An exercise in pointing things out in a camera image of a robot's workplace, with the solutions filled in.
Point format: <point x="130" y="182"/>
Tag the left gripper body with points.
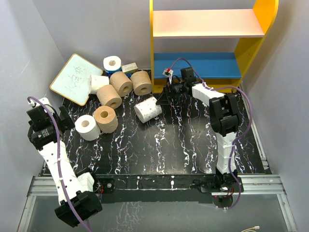
<point x="58" y="120"/>

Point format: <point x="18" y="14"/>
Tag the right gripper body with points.
<point x="177" y="88"/>

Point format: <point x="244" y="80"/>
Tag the white dotted paper roll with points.
<point x="147" y="109"/>

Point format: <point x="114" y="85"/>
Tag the brown roll front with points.
<point x="106" y="119"/>

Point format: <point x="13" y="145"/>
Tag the brown roll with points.
<point x="142" y="84"/>
<point x="121" y="83"/>
<point x="106" y="119"/>
<point x="108" y="96"/>

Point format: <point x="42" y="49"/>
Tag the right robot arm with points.
<point x="224" y="119"/>

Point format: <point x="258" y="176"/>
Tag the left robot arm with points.
<point x="76" y="196"/>

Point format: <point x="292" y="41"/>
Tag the yellow shelf unit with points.
<point x="219" y="69"/>

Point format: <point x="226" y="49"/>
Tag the white roll front left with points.
<point x="87" y="127"/>

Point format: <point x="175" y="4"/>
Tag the brown roll back right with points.
<point x="142" y="84"/>

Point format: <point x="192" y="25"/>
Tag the small beige carton box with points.
<point x="130" y="68"/>

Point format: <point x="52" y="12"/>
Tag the brown roll back middle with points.
<point x="121" y="83"/>

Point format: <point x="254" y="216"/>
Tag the brown roll middle left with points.
<point x="108" y="96"/>

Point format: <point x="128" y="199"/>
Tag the white roll lying sideways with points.
<point x="96" y="82"/>

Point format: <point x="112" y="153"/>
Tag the blue box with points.
<point x="109" y="72"/>

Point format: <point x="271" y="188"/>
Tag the white roll on blue box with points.
<point x="112" y="63"/>

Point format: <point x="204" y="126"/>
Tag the small whiteboard wooden frame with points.
<point x="73" y="81"/>

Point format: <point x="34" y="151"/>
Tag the aluminium rail frame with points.
<point x="168" y="152"/>

